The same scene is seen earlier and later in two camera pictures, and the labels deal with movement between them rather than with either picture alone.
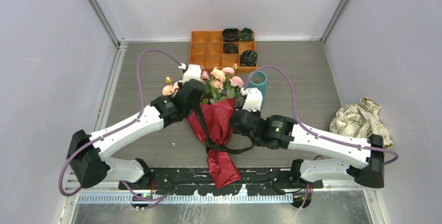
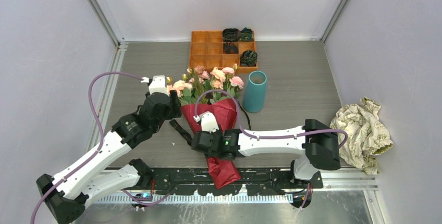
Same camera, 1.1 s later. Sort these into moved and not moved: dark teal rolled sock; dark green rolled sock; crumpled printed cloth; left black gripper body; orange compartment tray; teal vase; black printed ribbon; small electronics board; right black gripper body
Moved: right black gripper body; black printed ribbon; left black gripper body
Not moved: crumpled printed cloth; dark teal rolled sock; teal vase; small electronics board; orange compartment tray; dark green rolled sock
